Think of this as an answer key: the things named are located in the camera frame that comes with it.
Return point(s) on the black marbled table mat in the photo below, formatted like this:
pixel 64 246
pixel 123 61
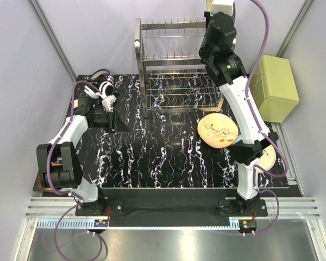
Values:
pixel 162 151

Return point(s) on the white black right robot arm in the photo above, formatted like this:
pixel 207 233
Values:
pixel 227 72

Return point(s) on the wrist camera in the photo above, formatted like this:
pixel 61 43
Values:
pixel 108 101
pixel 225 6

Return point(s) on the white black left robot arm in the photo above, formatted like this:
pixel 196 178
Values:
pixel 59 168

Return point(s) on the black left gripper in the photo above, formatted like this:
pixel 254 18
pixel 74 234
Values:
pixel 114 120

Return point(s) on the cream and light blue plate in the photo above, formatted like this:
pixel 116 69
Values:
pixel 268 158

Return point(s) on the small pink cube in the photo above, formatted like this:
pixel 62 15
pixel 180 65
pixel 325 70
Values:
pixel 75 104

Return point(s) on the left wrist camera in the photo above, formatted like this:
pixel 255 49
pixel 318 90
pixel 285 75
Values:
pixel 108 101

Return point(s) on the black and white headphones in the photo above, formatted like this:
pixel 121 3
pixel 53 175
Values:
pixel 103 82

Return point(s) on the dark orange book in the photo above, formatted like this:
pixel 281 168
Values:
pixel 37 187

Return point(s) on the dark teal glazed plate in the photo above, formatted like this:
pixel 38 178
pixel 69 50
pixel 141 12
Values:
pixel 234 12

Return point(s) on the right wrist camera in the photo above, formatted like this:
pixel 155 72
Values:
pixel 225 6

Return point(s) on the lime green storage box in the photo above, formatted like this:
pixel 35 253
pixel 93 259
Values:
pixel 273 89

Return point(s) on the steel two-tier dish rack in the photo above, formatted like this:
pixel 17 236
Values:
pixel 172 77

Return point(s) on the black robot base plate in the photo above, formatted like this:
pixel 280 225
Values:
pixel 203 207

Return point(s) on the beige plate with bird drawing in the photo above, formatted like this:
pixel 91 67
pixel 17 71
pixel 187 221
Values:
pixel 218 130

